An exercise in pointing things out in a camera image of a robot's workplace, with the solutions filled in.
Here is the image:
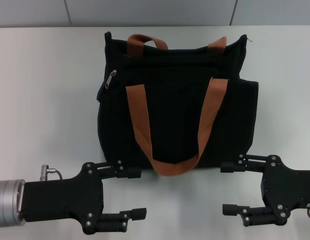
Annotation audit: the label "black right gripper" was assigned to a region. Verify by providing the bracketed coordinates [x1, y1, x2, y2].
[220, 153, 310, 228]

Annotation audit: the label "silver zipper pull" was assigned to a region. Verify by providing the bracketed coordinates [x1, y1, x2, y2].
[104, 69, 118, 90]

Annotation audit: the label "left gripper cable with plug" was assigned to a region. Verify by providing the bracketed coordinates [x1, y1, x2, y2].
[39, 163, 63, 181]

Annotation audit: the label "black food bag brown handles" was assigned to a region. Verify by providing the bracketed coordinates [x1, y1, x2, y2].
[96, 31, 260, 177]

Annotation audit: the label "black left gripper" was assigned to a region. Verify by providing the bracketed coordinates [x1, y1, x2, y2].
[21, 159, 147, 235]

